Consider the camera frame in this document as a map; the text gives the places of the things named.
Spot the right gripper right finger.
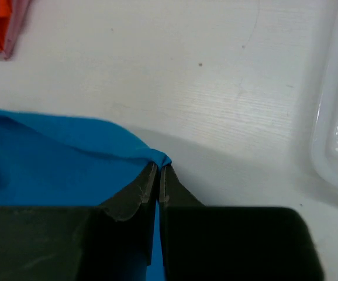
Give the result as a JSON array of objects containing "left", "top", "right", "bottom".
[{"left": 158, "top": 165, "right": 205, "bottom": 266}]

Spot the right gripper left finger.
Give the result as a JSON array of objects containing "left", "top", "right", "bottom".
[{"left": 99, "top": 163, "right": 157, "bottom": 265}]

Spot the blue t shirt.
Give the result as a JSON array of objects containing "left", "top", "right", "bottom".
[{"left": 0, "top": 110, "right": 171, "bottom": 280}]

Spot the folded pink t shirt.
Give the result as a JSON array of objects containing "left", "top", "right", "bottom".
[{"left": 0, "top": 0, "right": 30, "bottom": 60}]

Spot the folded lavender t shirt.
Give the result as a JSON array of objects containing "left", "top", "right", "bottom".
[{"left": 0, "top": 0, "right": 30, "bottom": 59}]

